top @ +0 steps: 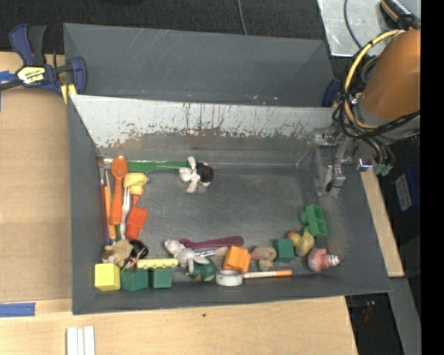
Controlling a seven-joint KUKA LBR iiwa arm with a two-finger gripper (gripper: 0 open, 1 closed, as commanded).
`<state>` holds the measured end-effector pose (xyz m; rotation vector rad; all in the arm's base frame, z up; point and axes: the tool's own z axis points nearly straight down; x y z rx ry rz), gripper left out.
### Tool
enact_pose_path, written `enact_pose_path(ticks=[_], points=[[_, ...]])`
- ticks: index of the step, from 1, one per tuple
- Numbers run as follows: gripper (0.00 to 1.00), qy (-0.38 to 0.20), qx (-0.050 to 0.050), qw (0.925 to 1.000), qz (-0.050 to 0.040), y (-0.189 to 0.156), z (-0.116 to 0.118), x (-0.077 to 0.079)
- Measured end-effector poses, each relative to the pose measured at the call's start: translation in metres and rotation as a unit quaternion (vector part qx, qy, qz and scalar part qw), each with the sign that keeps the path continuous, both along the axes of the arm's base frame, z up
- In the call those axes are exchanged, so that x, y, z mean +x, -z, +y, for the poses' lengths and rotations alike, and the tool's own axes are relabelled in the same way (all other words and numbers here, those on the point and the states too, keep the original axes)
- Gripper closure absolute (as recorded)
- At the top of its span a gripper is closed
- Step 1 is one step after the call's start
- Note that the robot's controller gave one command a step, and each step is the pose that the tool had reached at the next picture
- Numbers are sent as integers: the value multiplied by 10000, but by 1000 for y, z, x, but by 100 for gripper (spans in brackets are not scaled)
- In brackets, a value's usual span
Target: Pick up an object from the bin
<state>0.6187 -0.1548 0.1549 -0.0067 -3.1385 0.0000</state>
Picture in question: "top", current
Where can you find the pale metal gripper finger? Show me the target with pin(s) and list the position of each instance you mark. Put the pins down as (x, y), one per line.
(326, 136)
(333, 181)

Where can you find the green plastic knife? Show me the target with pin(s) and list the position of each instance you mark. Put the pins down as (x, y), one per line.
(155, 165)

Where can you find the pink toy figure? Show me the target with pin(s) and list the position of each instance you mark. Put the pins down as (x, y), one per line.
(322, 260)

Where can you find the green toy brick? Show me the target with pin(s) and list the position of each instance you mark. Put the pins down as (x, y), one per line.
(314, 221)

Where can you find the red-orange toy block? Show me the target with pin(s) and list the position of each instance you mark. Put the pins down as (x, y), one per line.
(136, 222)

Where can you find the white toy rabbit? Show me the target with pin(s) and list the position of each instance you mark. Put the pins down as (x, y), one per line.
(183, 254)

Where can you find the black and white toy animal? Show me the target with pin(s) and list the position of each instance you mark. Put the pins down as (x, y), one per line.
(197, 174)

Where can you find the yellow cube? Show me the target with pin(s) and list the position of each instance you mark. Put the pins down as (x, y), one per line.
(107, 276)

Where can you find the yellow rubber duck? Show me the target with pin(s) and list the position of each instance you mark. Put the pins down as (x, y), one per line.
(302, 243)

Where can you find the green block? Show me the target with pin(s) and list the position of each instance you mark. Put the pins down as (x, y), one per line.
(160, 278)
(134, 280)

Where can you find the grey metal bin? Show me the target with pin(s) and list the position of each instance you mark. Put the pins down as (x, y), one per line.
(225, 213)

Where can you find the white tape roll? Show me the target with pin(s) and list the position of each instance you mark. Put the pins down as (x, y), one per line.
(228, 278)

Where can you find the orange and white pen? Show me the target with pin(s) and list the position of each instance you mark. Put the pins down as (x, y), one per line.
(268, 273)

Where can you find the dark green cube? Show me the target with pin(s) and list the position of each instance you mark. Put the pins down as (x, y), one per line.
(283, 250)

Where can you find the small yellow toy duck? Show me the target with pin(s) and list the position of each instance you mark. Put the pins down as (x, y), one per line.
(135, 182)

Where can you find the beige pretzel toy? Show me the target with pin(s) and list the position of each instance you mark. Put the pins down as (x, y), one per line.
(263, 257)

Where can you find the orange block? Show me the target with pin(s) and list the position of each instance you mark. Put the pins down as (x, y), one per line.
(237, 259)

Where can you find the purple plastic spoon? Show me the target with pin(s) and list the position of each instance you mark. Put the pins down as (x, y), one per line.
(214, 241)

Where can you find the beige toy animal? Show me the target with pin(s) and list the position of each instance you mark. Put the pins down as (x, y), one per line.
(117, 250)

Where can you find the black round toy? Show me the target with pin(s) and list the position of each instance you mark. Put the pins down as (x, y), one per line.
(139, 249)

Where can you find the dark green round toy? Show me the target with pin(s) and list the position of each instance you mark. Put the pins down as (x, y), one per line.
(204, 271)

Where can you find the white plastic fork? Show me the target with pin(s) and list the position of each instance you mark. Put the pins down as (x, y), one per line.
(124, 213)

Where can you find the orange plastic spoon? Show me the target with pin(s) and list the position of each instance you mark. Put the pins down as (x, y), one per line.
(117, 187)

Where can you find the yellow-green long toy brick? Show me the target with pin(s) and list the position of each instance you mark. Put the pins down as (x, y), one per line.
(157, 263)

